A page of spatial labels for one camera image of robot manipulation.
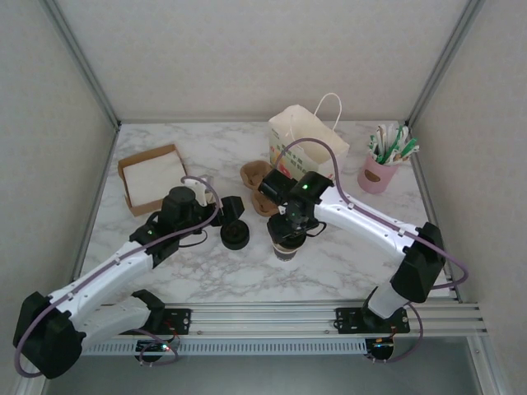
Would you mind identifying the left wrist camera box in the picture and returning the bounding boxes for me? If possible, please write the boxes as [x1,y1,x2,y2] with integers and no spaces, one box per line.
[180,175,216,207]

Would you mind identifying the white slotted cable duct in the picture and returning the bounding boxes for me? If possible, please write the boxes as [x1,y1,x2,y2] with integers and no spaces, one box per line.
[81,339,367,356]

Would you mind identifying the thin aluminium table rail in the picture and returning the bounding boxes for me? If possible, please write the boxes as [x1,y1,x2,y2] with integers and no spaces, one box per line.
[117,118,408,125]

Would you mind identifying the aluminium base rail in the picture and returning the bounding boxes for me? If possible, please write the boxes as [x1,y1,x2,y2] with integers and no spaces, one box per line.
[39,302,491,341]

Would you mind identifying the brown cardboard napkin box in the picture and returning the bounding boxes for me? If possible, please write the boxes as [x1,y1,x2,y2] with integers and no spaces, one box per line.
[118,143,195,217]

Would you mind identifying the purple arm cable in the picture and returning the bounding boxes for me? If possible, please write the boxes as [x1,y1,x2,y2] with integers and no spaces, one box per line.
[273,137,470,365]
[14,175,222,378]

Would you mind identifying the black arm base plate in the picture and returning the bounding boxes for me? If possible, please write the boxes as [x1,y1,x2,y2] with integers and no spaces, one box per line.
[333,306,412,335]
[156,308,194,337]

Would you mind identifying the white paper napkins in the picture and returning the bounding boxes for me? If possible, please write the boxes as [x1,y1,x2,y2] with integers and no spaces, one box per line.
[123,151,190,207]

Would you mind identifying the black paper coffee cup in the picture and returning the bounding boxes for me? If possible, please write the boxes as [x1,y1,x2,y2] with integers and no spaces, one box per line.
[272,237,308,263]

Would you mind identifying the brown pulp cup carrier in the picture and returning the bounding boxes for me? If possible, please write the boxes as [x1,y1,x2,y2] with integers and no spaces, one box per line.
[240,160,285,216]

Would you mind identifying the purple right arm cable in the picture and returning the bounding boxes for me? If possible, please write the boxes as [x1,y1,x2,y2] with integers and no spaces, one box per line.
[273,137,470,365]

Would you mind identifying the aluminium frame post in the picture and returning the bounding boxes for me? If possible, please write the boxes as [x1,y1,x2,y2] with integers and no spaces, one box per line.
[39,0,121,129]
[405,0,487,127]

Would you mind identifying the small controller board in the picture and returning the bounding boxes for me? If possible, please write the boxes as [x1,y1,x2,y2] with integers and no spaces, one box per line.
[368,337,397,360]
[135,340,173,355]

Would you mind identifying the pink straw holder cup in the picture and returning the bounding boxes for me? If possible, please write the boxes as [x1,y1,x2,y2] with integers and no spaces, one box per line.
[357,152,399,194]

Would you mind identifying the white paper takeout bag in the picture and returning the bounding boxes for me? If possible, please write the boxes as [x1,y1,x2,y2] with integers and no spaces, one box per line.
[268,92,351,186]

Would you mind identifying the stack of black lids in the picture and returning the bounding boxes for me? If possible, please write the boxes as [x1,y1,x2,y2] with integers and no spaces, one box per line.
[220,217,251,251]

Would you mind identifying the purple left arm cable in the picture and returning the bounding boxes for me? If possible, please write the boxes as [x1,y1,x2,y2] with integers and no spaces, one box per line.
[14,175,222,378]

